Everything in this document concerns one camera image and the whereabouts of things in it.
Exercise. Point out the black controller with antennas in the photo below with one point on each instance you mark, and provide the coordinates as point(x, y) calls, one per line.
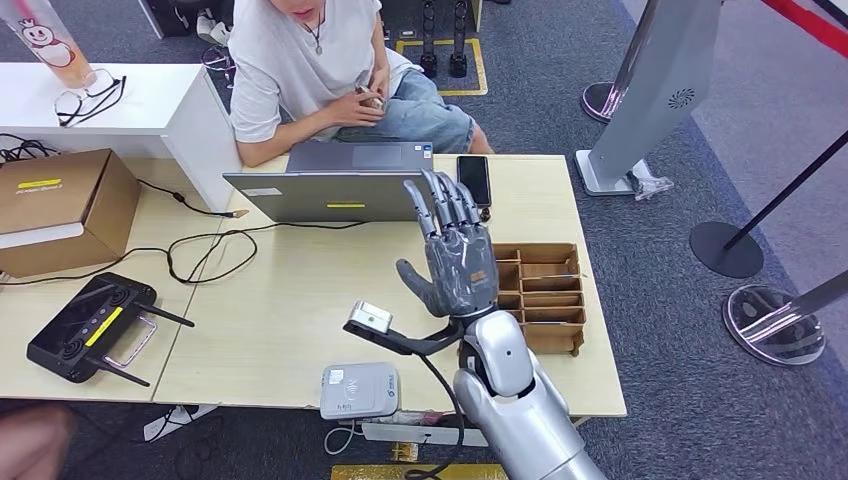
point(86, 328)

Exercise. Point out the small black knob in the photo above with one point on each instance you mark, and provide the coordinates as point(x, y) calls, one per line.
point(487, 213)

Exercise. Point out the person's right forearm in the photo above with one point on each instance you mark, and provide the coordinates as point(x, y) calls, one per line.
point(285, 142)

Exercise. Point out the person's left forearm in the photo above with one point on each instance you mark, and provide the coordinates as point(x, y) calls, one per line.
point(381, 50)

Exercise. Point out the brown cardboard box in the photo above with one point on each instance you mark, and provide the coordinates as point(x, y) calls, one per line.
point(60, 205)

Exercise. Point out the black stanchion post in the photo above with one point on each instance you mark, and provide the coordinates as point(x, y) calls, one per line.
point(725, 250)

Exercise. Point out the person's left hand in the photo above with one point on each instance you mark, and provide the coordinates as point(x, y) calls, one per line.
point(381, 79)

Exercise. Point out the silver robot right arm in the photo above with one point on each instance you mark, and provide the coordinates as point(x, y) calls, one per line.
point(523, 417)

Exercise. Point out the chrome stanchion post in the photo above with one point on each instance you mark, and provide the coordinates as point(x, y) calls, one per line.
point(772, 324)
point(599, 102)

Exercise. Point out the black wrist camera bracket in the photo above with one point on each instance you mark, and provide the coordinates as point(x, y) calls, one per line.
point(411, 343)

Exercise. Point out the black-framed eyeglasses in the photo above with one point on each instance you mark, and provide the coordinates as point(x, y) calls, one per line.
point(69, 106)

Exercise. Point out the white sneaker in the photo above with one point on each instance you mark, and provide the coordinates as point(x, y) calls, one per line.
point(205, 23)
point(220, 33)

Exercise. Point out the white cabinet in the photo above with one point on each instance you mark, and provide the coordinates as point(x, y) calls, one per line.
point(146, 106)

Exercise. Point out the silver kiosk stand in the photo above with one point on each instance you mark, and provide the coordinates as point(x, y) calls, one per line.
point(662, 86)

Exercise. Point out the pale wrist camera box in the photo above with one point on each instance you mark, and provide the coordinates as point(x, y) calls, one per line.
point(371, 316)

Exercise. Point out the snowman-print drink cup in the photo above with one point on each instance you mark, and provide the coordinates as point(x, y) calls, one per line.
point(50, 43)

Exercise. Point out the white card reader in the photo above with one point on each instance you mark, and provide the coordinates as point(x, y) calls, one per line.
point(358, 392)

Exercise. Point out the grey laptop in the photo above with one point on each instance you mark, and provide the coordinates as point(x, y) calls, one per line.
point(318, 195)

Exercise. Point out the black smartphone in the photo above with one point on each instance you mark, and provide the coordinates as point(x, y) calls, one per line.
point(477, 173)

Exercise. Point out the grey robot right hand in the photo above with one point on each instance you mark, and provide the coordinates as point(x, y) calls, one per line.
point(464, 272)

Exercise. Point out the dark metal stool frame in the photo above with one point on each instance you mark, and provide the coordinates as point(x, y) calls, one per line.
point(215, 60)

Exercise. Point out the blurred pink object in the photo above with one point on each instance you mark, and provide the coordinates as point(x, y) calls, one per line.
point(30, 444)

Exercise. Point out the person's right hand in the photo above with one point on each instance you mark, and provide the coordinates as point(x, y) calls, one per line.
point(351, 111)

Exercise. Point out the wooden card organizer box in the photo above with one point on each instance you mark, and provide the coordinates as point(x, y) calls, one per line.
point(553, 298)

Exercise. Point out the person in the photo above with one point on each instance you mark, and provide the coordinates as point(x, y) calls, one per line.
point(291, 60)

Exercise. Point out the black upright stand post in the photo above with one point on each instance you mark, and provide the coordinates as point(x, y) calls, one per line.
point(428, 40)
point(458, 40)

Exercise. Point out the red barrier belt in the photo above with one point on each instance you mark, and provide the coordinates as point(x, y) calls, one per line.
point(808, 23)

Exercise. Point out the clear plastic bag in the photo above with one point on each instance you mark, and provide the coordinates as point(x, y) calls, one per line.
point(649, 185)

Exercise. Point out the long white power strip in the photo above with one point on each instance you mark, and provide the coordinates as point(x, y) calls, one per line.
point(417, 435)

